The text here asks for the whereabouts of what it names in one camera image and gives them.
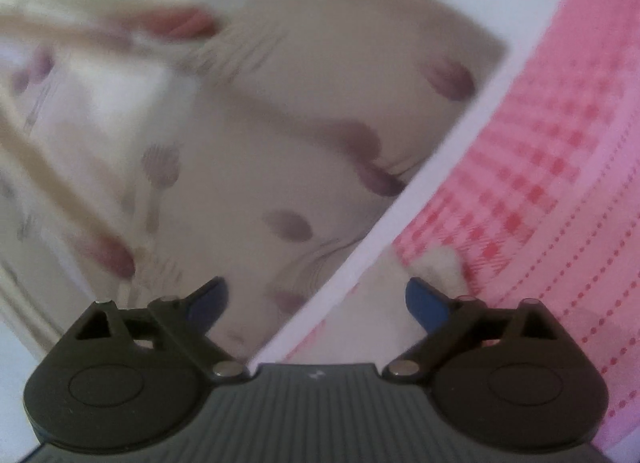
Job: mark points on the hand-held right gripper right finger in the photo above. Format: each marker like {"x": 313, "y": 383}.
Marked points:
{"x": 425, "y": 304}

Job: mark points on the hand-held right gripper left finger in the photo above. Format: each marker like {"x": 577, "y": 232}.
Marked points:
{"x": 210, "y": 301}

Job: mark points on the beige knit sweater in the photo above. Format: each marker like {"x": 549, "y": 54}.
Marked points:
{"x": 400, "y": 303}

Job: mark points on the cream floral curtain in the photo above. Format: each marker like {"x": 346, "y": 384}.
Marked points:
{"x": 225, "y": 118}

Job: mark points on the pink checked bed sheet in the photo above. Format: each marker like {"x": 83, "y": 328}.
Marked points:
{"x": 550, "y": 168}

